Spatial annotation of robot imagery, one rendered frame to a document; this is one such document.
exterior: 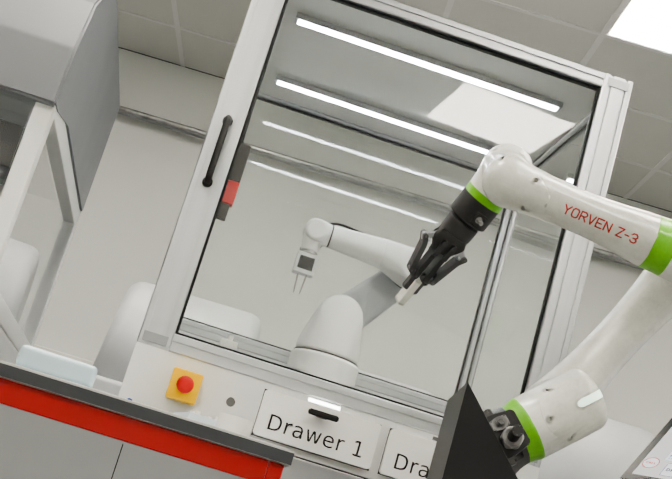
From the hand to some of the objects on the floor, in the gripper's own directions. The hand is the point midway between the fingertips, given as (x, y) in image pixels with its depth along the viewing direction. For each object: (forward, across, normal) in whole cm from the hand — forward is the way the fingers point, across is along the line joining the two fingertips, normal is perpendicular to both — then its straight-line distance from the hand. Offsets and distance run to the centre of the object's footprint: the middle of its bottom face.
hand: (408, 290), depth 277 cm
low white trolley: (+110, -31, -58) cm, 129 cm away
